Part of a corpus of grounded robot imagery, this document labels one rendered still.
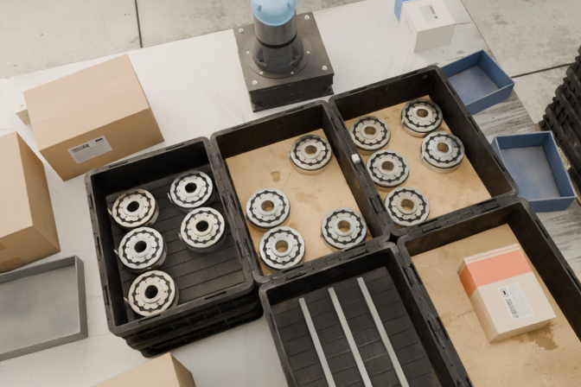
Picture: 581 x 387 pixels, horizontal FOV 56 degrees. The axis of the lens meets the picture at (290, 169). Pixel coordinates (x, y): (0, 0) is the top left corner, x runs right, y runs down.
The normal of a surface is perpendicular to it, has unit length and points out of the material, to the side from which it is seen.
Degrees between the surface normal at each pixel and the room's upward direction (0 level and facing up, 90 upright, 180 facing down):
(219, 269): 0
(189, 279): 0
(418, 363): 0
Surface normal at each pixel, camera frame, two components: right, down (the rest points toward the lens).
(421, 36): 0.23, 0.83
